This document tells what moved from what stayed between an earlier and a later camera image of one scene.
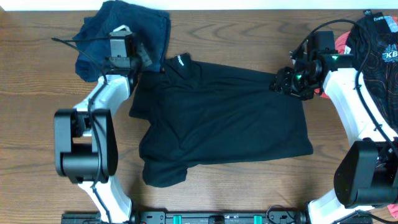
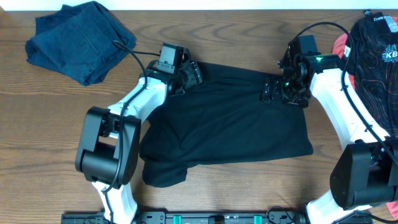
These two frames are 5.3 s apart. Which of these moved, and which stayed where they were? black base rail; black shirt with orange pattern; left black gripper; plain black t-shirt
Moved: left black gripper
Stayed: plain black t-shirt; black shirt with orange pattern; black base rail
